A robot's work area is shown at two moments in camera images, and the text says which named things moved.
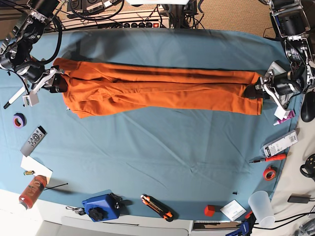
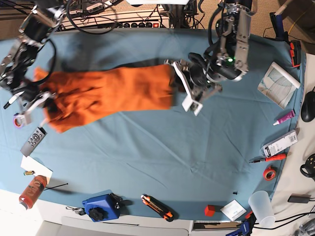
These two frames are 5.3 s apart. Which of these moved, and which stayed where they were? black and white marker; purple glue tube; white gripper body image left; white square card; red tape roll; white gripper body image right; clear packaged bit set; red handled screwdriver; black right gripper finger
Moved: white gripper body image right; white gripper body image left; black right gripper finger
Stayed: black and white marker; red handled screwdriver; purple glue tube; clear packaged bit set; white square card; red tape roll
